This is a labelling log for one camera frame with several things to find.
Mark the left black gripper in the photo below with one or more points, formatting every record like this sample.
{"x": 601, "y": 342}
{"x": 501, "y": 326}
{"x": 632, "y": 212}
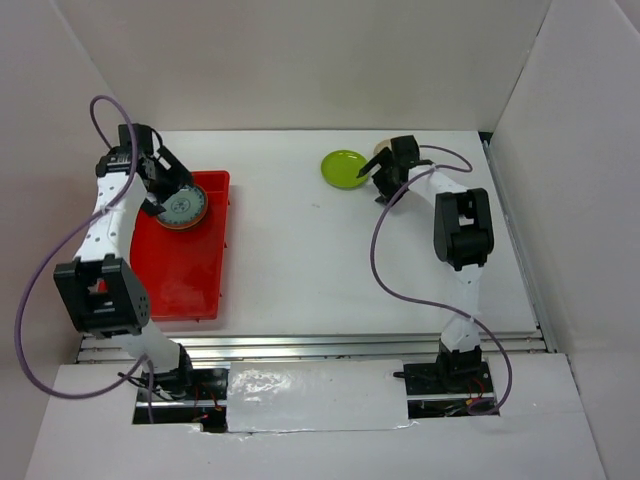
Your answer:
{"x": 176, "y": 178}

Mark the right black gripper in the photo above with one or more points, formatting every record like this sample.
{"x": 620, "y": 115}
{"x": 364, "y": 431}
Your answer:
{"x": 385, "y": 191}

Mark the beige plate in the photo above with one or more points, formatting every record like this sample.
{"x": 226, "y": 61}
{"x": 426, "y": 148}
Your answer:
{"x": 381, "y": 146}

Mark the blue patterned grey plate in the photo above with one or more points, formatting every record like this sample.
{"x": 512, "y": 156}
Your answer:
{"x": 189, "y": 201}

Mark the lime green plate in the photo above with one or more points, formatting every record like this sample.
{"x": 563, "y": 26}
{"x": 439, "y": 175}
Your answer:
{"x": 341, "y": 169}

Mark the orange plate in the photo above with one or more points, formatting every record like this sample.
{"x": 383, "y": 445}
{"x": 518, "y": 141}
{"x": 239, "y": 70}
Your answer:
{"x": 179, "y": 222}

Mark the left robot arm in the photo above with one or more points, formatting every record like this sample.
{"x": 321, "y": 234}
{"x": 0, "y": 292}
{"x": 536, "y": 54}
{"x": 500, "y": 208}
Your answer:
{"x": 99, "y": 288}

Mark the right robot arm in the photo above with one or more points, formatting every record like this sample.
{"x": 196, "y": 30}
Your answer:
{"x": 463, "y": 239}

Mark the red plastic bin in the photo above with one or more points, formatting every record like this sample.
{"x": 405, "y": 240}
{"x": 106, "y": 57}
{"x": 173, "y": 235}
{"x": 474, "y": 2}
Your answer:
{"x": 182, "y": 270}

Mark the white foil sheet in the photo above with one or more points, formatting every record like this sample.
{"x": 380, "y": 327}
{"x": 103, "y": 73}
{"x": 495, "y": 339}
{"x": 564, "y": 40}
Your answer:
{"x": 316, "y": 396}

